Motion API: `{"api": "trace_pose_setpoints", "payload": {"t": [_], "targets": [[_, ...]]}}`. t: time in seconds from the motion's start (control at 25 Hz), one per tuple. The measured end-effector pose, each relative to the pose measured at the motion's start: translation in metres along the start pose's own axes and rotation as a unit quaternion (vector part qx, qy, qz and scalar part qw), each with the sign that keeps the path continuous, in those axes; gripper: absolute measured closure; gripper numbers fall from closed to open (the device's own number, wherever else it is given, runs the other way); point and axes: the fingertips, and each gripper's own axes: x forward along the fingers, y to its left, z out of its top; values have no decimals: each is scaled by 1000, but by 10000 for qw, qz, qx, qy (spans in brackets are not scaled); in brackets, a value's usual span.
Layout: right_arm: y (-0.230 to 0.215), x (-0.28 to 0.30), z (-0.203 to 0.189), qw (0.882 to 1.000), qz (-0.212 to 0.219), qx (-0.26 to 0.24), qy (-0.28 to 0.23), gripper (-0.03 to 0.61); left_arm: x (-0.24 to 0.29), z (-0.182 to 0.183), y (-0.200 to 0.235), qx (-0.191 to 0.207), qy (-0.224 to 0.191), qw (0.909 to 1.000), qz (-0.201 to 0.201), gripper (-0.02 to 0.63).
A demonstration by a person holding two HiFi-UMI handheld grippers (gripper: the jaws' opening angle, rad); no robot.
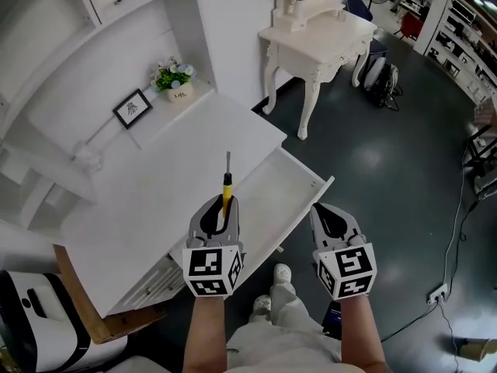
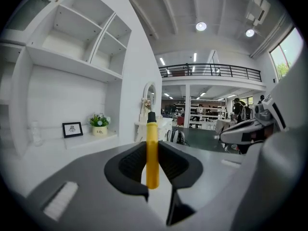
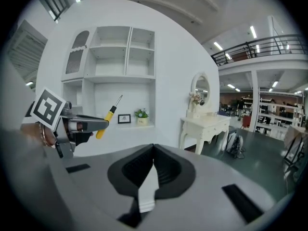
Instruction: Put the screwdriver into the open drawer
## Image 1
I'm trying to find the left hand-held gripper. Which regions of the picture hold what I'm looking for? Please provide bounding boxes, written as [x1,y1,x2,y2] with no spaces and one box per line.
[182,194,245,301]

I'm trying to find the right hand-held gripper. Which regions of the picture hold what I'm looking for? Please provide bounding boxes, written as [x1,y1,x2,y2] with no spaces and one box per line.
[310,202,378,301]

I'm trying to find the yellow black screwdriver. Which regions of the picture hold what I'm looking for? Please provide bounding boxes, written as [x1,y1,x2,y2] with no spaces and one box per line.
[221,151,236,219]

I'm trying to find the white drawer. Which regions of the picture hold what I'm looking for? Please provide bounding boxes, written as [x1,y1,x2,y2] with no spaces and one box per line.
[168,145,336,288]

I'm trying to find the person's right forearm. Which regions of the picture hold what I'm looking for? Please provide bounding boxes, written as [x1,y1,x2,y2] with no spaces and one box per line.
[339,292,390,373]

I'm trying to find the person's left forearm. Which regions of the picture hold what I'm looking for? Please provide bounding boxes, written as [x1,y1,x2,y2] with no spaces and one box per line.
[183,292,235,373]

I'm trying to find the person's white right shoe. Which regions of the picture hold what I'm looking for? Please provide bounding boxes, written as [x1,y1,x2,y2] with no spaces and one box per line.
[273,263,293,286]

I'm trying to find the person's white shoe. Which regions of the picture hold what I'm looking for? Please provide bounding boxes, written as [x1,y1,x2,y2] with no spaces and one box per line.
[252,294,272,315]
[273,263,293,286]

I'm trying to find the white desk with hutch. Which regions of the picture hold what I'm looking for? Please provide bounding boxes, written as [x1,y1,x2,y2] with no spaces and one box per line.
[0,0,289,320]

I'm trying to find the dark blue box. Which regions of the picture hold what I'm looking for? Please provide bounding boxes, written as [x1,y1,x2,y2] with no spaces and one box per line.
[321,300,343,340]

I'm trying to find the person's white left shoe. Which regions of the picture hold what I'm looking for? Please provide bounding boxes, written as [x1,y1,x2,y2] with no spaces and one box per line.
[252,294,272,315]

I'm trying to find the person's light trousers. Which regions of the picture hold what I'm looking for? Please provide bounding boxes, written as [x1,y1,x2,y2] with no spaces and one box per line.
[226,281,343,373]

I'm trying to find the white power strip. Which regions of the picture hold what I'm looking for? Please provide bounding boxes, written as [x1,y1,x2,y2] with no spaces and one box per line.
[427,282,449,306]

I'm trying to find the black framed picture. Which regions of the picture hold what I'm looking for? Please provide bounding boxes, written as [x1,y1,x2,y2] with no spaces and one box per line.
[112,88,154,131]

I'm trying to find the white pot with flowers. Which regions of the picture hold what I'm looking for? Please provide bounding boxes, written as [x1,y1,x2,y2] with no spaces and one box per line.
[149,56,197,104]

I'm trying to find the white ornate dressing table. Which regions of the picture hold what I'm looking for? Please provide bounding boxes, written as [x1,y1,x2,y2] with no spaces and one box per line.
[257,0,379,140]

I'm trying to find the beige cardboard object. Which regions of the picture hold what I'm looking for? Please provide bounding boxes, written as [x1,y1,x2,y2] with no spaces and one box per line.
[454,335,495,364]

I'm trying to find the white black appliance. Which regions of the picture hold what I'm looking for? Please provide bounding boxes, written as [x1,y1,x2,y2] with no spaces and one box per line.
[0,269,130,373]

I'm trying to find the red chair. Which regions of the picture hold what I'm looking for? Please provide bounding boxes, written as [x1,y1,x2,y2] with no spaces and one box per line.
[398,11,425,41]

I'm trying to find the dark blue chair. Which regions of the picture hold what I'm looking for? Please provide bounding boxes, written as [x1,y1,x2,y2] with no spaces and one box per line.
[346,0,374,25]

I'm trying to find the white storage shelf unit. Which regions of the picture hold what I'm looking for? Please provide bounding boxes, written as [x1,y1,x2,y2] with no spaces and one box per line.
[412,0,497,105]

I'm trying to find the white power cable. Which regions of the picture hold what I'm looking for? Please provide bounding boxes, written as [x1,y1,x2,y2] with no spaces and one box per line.
[436,141,473,298]

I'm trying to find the black floor cable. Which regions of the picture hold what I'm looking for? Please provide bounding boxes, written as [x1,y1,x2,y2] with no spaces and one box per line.
[379,196,479,343]

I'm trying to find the black bag with cables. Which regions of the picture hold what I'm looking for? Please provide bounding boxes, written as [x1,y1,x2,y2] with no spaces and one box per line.
[363,38,404,112]

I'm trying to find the black frame table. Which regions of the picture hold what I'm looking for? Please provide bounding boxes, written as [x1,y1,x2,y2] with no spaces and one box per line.
[463,124,497,179]

